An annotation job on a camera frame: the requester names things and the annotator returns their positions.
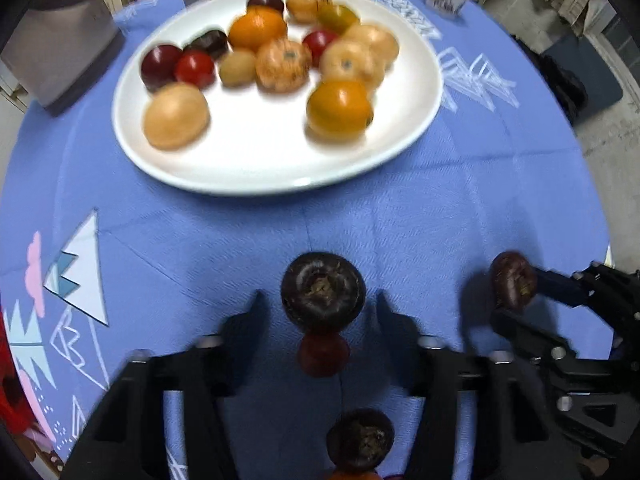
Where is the yellow tan pear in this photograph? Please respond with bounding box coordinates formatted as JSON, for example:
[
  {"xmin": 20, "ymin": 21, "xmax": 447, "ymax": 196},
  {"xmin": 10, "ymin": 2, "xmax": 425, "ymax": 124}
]
[{"xmin": 143, "ymin": 83, "xmax": 210, "ymax": 151}]

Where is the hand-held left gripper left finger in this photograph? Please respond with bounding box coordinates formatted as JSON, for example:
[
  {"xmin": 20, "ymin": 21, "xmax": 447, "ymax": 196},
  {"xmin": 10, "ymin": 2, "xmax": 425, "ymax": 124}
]
[{"xmin": 60, "ymin": 289, "xmax": 272, "ymax": 480}]

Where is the yellow tomato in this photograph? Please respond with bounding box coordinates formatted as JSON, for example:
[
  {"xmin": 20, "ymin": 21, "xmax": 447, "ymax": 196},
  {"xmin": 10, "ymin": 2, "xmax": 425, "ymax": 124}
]
[{"xmin": 316, "ymin": 4, "xmax": 361, "ymax": 36}]

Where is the grey box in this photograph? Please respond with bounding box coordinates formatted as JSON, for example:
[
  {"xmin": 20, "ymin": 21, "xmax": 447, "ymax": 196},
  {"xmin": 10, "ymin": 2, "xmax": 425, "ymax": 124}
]
[{"xmin": 0, "ymin": 0, "xmax": 126, "ymax": 117}]

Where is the white round plate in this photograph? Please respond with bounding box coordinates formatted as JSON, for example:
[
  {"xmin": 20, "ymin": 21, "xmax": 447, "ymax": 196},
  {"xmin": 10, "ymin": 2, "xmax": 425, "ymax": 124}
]
[{"xmin": 111, "ymin": 0, "xmax": 444, "ymax": 196}]

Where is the dark chair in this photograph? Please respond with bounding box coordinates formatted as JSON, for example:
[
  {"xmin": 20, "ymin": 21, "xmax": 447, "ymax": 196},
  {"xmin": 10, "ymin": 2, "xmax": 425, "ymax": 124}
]
[{"xmin": 515, "ymin": 34, "xmax": 624, "ymax": 128}]

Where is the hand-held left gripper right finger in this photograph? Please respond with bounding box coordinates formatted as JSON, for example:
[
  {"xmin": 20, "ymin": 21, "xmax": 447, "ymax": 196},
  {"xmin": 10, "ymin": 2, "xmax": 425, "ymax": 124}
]
[{"xmin": 376, "ymin": 291, "xmax": 583, "ymax": 480}]

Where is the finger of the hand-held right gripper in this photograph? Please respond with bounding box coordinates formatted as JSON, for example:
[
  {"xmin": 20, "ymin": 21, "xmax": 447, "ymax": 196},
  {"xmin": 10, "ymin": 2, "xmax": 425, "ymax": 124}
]
[
  {"xmin": 492, "ymin": 310, "xmax": 576, "ymax": 366},
  {"xmin": 535, "ymin": 262, "xmax": 640, "ymax": 321}
]

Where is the blue printed tablecloth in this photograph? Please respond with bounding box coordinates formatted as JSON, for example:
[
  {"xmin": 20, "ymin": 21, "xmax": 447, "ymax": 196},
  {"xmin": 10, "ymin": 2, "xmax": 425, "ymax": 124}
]
[{"xmin": 0, "ymin": 0, "xmax": 613, "ymax": 480}]

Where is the red cherry tomato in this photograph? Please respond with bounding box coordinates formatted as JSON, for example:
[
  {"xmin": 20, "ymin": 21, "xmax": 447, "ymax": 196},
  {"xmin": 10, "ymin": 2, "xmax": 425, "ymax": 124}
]
[
  {"xmin": 301, "ymin": 29, "xmax": 341, "ymax": 67},
  {"xmin": 298, "ymin": 332, "xmax": 351, "ymax": 378},
  {"xmin": 174, "ymin": 51, "xmax": 217, "ymax": 89}
]

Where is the tan round pear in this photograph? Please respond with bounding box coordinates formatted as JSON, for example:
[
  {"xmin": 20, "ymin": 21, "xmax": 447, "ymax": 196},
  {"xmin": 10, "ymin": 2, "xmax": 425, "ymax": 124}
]
[
  {"xmin": 286, "ymin": 0, "xmax": 332, "ymax": 24},
  {"xmin": 345, "ymin": 24, "xmax": 400, "ymax": 63}
]

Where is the pale orange persimmon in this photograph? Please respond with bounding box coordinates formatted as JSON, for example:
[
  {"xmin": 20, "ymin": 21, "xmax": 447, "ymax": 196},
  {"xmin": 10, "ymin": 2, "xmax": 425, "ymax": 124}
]
[{"xmin": 319, "ymin": 39, "xmax": 386, "ymax": 92}]

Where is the dark red plum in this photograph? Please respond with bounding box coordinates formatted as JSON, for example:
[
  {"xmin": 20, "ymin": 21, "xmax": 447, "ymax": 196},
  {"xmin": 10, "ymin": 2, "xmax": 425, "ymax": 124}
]
[{"xmin": 140, "ymin": 44, "xmax": 184, "ymax": 92}]

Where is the brown kiwi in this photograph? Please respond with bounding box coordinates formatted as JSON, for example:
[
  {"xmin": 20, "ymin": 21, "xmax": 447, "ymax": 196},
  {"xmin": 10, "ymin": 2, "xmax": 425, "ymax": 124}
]
[{"xmin": 218, "ymin": 49, "xmax": 259, "ymax": 87}]

